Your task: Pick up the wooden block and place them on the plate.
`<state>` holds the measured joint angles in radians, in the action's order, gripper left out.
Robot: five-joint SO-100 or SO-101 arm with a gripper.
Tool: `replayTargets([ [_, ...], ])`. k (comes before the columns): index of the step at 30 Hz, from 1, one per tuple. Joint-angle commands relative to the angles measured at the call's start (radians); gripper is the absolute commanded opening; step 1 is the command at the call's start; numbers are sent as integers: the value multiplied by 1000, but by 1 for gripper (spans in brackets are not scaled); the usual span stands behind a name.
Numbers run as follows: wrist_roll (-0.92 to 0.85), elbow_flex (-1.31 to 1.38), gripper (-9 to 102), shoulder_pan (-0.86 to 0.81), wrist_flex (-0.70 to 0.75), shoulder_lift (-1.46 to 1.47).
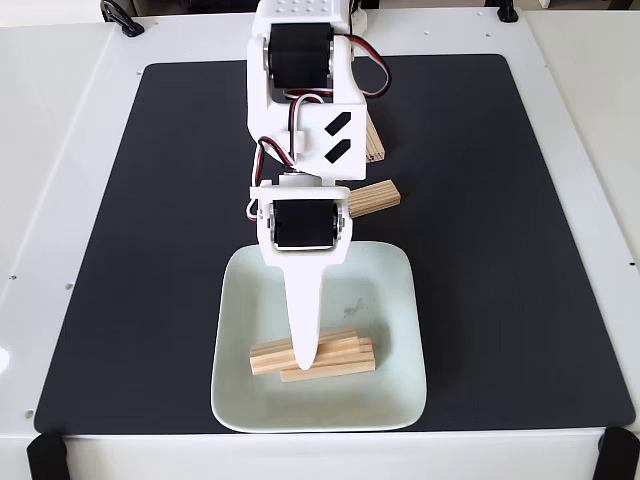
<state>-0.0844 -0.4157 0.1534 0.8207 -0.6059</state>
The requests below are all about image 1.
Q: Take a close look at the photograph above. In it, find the black table clamp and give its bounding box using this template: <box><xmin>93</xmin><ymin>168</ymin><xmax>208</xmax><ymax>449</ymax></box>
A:
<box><xmin>25</xmin><ymin>432</ymin><xmax>69</xmax><ymax>480</ymax></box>
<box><xmin>494</xmin><ymin>0</ymin><xmax>520</xmax><ymax>24</ymax></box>
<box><xmin>99</xmin><ymin>0</ymin><xmax>146</xmax><ymax>39</ymax></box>
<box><xmin>594</xmin><ymin>426</ymin><xmax>640</xmax><ymax>480</ymax></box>

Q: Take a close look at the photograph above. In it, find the pale green square plate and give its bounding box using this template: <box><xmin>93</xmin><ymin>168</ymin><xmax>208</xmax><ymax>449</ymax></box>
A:
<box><xmin>210</xmin><ymin>241</ymin><xmax>429</xmax><ymax>434</ymax></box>

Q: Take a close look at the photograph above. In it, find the black rubber mat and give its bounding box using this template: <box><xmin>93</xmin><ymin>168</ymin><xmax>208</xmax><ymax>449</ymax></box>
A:
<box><xmin>32</xmin><ymin>53</ymin><xmax>636</xmax><ymax>435</ymax></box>

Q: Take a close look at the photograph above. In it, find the grooved wooden block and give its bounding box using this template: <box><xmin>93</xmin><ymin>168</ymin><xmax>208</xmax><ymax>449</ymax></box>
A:
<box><xmin>248</xmin><ymin>325</ymin><xmax>362</xmax><ymax>377</ymax></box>
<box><xmin>364</xmin><ymin>111</ymin><xmax>387</xmax><ymax>164</ymax></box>
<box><xmin>347</xmin><ymin>179</ymin><xmax>403</xmax><ymax>220</ymax></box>
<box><xmin>279</xmin><ymin>338</ymin><xmax>377</xmax><ymax>384</ymax></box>

